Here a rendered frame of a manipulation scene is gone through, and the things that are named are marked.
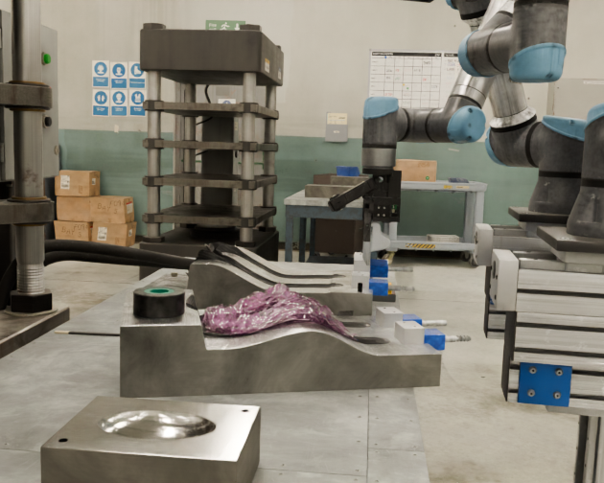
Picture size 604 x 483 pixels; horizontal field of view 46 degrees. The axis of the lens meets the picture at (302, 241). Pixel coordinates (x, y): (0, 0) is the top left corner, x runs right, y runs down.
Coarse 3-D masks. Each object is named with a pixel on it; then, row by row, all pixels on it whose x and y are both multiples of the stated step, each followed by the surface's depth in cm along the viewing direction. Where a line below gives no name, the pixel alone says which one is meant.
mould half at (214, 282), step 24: (192, 264) 144; (216, 264) 144; (264, 264) 164; (192, 288) 145; (216, 288) 145; (240, 288) 144; (264, 288) 144; (312, 288) 146; (336, 288) 145; (336, 312) 143; (360, 312) 142
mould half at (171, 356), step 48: (144, 336) 104; (192, 336) 105; (240, 336) 112; (288, 336) 108; (336, 336) 110; (384, 336) 122; (144, 384) 105; (192, 384) 106; (240, 384) 107; (288, 384) 109; (336, 384) 111; (384, 384) 112; (432, 384) 114
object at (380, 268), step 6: (354, 258) 157; (360, 258) 157; (354, 264) 156; (360, 264) 156; (372, 264) 157; (378, 264) 157; (384, 264) 157; (354, 270) 157; (360, 270) 156; (366, 270) 156; (372, 270) 156; (378, 270) 156; (384, 270) 156; (390, 270) 158; (396, 270) 158; (402, 270) 158; (408, 270) 157; (372, 276) 157; (378, 276) 157; (384, 276) 157
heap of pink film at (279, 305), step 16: (272, 288) 127; (288, 288) 127; (240, 304) 125; (256, 304) 124; (272, 304) 125; (288, 304) 117; (304, 304) 117; (320, 304) 128; (208, 320) 118; (224, 320) 115; (240, 320) 114; (256, 320) 114; (272, 320) 113; (288, 320) 114; (304, 320) 114; (320, 320) 116; (336, 320) 118; (352, 336) 117
